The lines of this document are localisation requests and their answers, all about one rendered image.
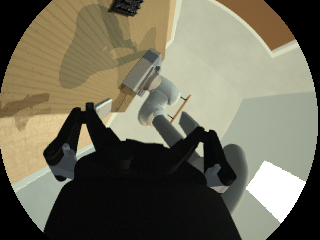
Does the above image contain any black square box with knobs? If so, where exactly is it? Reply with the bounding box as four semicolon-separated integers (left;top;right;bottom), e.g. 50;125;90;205
110;0;144;17

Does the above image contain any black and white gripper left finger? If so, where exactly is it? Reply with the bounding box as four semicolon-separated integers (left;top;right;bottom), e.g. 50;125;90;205
43;98;134;182

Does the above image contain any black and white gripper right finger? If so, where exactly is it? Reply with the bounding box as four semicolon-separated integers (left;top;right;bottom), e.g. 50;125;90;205
156;111;237;195

